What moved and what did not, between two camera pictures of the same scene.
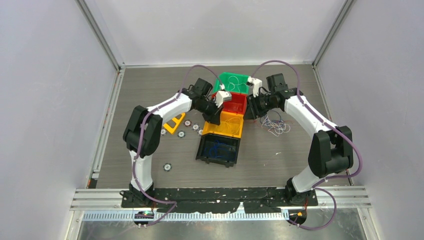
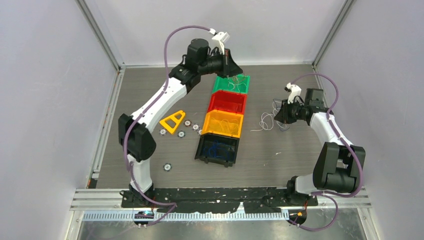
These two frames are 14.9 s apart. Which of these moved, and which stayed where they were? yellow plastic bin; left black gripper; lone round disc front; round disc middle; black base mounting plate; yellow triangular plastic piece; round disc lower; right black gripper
Moved: left black gripper; right black gripper
Stayed: black base mounting plate; round disc lower; yellow triangular plastic piece; yellow plastic bin; round disc middle; lone round disc front
